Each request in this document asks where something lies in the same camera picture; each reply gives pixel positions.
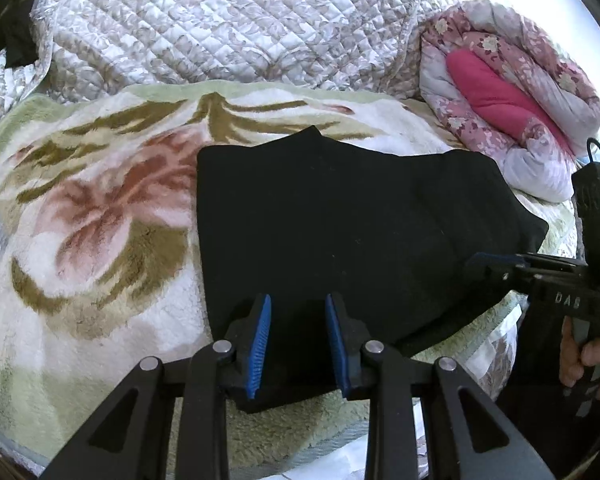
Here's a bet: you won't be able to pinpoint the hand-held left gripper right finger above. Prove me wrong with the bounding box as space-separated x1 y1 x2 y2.
325 292 556 480

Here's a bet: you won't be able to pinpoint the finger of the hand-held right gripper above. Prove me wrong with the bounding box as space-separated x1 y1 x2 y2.
464 251 542 293

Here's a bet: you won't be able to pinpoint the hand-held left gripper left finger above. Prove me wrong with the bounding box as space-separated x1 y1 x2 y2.
40 292 273 480

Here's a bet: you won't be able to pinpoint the black pants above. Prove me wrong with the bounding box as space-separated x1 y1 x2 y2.
196 126 551 413

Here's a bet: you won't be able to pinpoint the floral fleece blanket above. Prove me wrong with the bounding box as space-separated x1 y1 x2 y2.
0 80 581 480

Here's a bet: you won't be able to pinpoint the pink floral comforter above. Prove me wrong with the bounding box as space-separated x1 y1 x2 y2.
419 0 600 203

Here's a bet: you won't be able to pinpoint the quilted floral bedspread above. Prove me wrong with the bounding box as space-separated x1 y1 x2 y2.
0 0 451 131

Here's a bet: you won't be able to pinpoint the dark cloth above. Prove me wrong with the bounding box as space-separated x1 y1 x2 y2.
2 5 40 69

